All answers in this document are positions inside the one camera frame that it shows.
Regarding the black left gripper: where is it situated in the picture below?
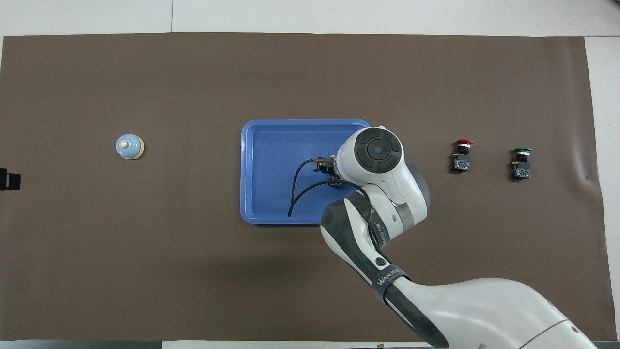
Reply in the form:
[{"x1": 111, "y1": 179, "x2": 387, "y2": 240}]
[{"x1": 0, "y1": 168, "x2": 21, "y2": 191}]

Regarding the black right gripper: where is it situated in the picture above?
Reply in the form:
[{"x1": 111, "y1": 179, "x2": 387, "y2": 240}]
[{"x1": 313, "y1": 160, "x2": 345, "y2": 188}]

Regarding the brown table mat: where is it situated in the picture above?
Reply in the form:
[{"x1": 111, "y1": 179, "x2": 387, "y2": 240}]
[{"x1": 0, "y1": 32, "x2": 618, "y2": 342}]

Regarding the blue plastic tray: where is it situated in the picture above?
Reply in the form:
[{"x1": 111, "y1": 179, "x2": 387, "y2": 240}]
[{"x1": 240, "y1": 119, "x2": 375, "y2": 225}]

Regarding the light blue call bell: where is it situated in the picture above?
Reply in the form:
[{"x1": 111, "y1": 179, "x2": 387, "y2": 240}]
[{"x1": 115, "y1": 134, "x2": 145, "y2": 160}]

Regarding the green push button switch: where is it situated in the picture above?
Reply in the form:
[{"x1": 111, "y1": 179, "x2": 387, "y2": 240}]
[{"x1": 510, "y1": 147, "x2": 533, "y2": 180}]

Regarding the red push button switch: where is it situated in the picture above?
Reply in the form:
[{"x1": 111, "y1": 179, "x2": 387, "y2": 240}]
[{"x1": 452, "y1": 139, "x2": 474, "y2": 172}]

